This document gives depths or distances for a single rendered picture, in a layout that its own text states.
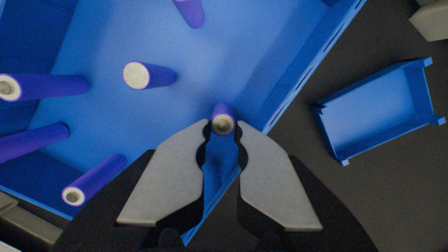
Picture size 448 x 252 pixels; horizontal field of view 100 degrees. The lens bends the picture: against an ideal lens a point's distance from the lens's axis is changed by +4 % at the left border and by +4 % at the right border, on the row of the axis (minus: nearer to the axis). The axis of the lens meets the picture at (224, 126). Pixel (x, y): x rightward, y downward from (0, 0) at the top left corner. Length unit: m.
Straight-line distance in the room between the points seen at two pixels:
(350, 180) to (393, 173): 0.15
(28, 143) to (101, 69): 0.09
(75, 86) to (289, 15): 0.20
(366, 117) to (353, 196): 0.30
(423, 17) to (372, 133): 0.34
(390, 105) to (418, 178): 0.31
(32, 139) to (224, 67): 0.18
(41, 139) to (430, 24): 0.84
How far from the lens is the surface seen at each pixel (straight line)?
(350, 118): 0.73
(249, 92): 0.19
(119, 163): 0.22
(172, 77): 0.18
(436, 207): 1.09
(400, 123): 0.84
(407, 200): 1.01
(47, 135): 0.24
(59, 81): 0.21
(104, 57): 0.22
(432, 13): 0.77
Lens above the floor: 0.59
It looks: 75 degrees down
